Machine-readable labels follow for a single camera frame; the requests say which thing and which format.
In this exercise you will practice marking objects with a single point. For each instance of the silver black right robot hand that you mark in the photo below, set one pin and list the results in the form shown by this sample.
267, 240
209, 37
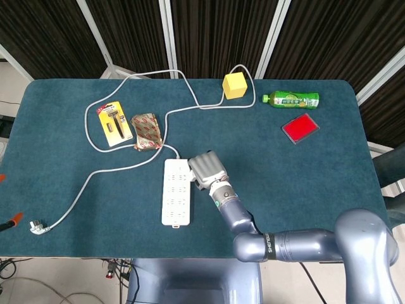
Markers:
207, 169

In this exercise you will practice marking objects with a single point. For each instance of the white power strip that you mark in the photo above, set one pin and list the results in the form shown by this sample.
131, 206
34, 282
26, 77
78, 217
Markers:
172, 202

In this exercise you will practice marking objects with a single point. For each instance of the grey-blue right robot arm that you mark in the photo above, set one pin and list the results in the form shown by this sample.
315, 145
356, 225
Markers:
237, 215

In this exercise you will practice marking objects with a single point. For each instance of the blue felt table mat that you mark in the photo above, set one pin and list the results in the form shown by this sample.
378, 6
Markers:
253, 152

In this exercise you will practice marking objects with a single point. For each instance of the gold red foil packet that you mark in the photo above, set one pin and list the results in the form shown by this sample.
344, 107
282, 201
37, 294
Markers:
147, 133

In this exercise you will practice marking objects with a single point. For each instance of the yellow foam cube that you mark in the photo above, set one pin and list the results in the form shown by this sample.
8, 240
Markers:
235, 87

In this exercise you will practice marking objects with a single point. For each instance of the red ink pad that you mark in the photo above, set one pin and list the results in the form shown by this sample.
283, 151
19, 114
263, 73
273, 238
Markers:
300, 128

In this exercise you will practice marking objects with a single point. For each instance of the grey-blue robot torso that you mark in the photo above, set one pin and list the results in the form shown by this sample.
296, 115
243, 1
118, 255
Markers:
190, 275

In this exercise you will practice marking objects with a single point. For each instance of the green drink bottle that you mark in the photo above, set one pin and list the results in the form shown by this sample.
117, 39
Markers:
291, 100

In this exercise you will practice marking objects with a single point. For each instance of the razor in yellow blister pack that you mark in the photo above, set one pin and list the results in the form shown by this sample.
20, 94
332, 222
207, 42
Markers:
106, 126

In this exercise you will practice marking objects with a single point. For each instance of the red emergency stop button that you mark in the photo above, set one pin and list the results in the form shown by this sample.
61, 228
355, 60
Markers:
109, 274

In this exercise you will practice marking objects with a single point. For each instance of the dark grey chair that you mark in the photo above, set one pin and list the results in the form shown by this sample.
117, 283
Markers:
392, 161

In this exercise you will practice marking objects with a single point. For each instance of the black floor device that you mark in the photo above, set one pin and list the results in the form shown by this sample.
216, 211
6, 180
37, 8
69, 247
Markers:
4, 126

